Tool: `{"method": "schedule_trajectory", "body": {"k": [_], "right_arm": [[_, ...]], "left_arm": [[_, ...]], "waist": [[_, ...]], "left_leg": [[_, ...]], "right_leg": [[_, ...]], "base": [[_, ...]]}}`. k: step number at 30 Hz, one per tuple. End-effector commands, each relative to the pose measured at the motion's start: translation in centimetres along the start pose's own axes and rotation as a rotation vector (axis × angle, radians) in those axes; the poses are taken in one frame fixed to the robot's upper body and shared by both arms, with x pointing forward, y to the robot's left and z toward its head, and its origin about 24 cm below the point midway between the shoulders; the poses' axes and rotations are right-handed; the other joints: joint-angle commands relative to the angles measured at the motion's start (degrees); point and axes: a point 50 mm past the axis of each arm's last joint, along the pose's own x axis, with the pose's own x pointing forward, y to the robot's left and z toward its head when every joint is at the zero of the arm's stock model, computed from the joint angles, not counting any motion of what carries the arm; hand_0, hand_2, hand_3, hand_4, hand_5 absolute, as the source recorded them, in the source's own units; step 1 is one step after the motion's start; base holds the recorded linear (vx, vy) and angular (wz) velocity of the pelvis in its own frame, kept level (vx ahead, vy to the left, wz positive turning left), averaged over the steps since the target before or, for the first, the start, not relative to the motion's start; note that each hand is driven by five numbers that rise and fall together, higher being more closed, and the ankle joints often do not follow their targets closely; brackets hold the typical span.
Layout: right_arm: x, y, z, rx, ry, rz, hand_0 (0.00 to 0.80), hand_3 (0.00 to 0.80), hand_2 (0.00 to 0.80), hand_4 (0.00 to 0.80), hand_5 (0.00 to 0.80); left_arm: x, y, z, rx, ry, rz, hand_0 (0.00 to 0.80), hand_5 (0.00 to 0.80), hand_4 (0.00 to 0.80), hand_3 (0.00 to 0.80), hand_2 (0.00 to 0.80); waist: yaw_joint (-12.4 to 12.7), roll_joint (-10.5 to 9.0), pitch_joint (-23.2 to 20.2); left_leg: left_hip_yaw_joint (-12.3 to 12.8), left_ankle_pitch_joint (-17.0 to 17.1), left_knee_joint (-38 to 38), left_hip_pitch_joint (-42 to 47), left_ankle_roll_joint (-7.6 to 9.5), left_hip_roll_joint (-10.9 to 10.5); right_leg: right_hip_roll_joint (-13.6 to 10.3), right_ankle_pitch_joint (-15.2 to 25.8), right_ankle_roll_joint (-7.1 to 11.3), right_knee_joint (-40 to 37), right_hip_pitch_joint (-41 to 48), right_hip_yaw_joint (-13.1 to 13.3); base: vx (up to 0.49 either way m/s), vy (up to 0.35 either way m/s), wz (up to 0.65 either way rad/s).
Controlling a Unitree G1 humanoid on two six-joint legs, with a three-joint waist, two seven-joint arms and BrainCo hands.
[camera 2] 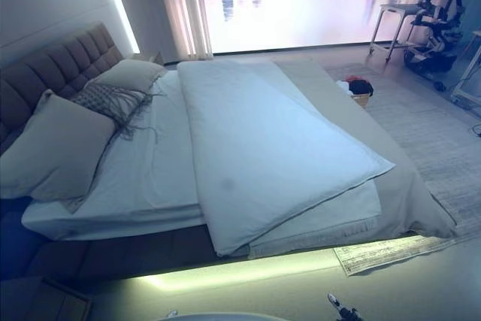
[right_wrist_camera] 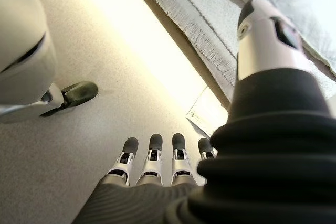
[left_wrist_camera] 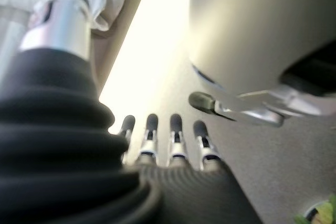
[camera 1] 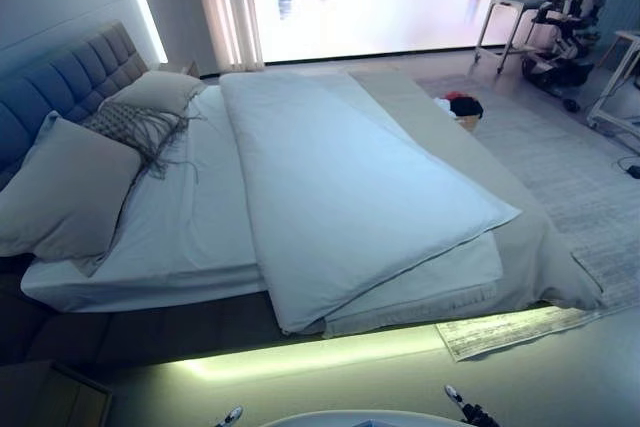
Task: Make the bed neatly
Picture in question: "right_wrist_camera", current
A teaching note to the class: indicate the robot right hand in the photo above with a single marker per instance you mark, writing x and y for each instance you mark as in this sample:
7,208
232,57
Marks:
236,182

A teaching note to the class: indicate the grey knit fringed throw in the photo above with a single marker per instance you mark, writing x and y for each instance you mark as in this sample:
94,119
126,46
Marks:
199,6

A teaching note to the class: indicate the white paper label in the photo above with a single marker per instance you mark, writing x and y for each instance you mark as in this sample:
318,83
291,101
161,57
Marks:
202,113

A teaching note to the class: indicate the robot right silver leg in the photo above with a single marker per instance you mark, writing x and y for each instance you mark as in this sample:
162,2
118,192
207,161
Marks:
21,51

